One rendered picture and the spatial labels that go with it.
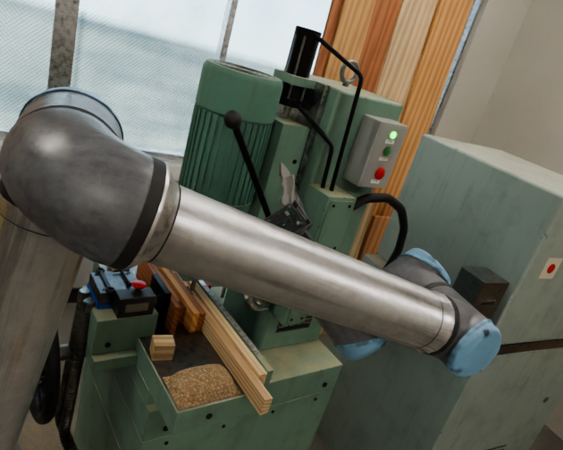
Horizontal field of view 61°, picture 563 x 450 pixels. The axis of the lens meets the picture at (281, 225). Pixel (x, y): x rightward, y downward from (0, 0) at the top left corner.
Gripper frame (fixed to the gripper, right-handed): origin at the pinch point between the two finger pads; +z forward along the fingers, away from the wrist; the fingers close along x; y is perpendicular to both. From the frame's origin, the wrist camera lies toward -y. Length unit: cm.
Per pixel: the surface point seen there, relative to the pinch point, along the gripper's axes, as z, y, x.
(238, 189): 3.8, -15.1, -1.7
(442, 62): 36, -140, -174
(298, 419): -51, -60, 12
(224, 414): -33.3, -22.4, 26.6
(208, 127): 16.5, -7.5, -2.5
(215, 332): -18.2, -29.9, 18.6
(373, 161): -7.3, -15.6, -32.3
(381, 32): 63, -123, -141
